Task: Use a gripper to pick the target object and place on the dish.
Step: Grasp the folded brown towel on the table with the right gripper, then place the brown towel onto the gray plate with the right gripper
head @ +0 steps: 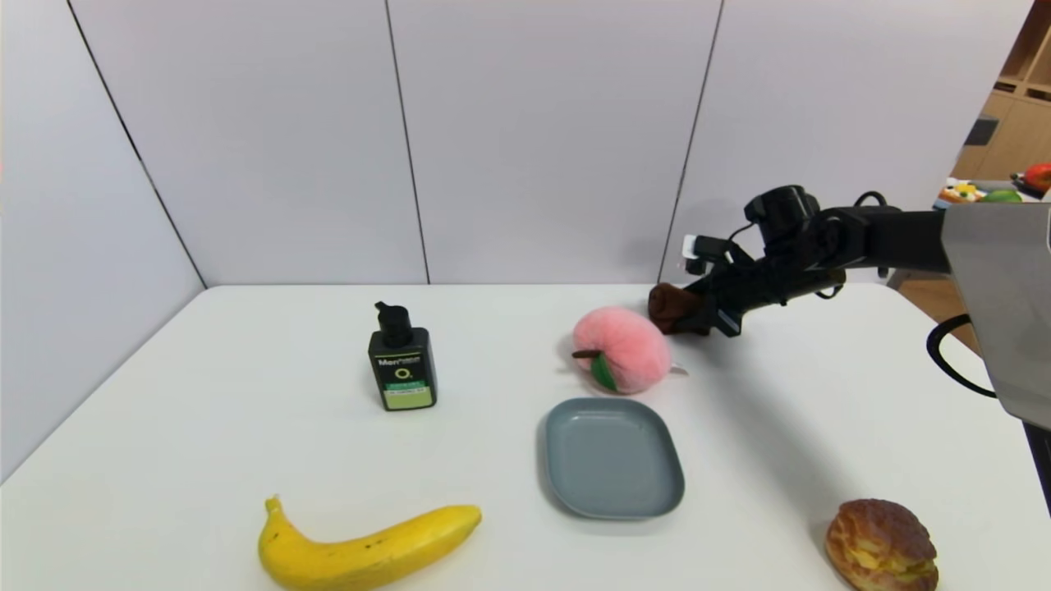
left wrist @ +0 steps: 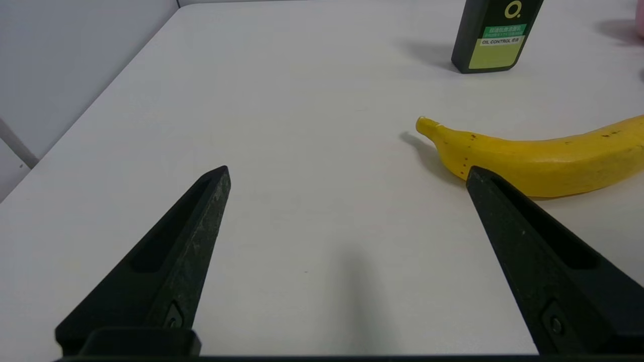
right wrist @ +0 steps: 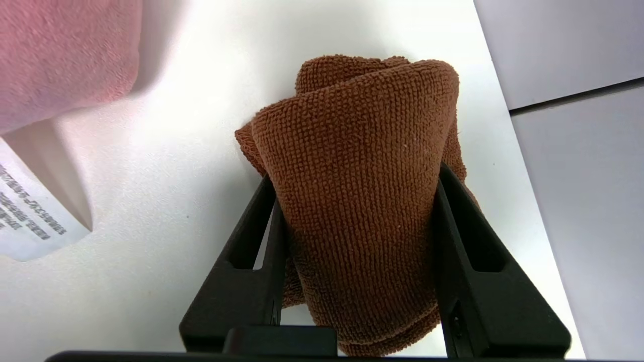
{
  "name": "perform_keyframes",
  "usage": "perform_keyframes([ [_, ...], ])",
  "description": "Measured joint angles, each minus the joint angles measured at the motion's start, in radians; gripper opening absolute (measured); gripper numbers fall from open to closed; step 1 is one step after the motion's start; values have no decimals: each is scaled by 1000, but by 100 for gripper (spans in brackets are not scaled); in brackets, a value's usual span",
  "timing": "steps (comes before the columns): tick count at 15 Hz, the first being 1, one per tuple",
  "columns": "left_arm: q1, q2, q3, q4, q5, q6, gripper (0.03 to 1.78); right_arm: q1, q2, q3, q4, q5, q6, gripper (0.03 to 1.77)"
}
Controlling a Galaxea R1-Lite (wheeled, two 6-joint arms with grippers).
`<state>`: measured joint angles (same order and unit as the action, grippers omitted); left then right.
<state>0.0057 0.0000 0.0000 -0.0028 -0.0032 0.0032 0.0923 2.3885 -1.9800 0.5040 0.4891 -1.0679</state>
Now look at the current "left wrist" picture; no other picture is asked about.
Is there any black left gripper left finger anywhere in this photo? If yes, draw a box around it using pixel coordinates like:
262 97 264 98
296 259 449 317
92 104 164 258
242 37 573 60
55 165 231 356

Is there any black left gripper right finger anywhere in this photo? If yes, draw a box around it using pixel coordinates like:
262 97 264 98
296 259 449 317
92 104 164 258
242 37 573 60
466 166 644 355

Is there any yellow banana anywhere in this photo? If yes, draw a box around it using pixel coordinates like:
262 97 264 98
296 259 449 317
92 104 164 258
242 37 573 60
416 115 644 198

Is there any black pump bottle green label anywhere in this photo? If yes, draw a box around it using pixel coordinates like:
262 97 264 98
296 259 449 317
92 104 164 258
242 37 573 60
451 0 545 74

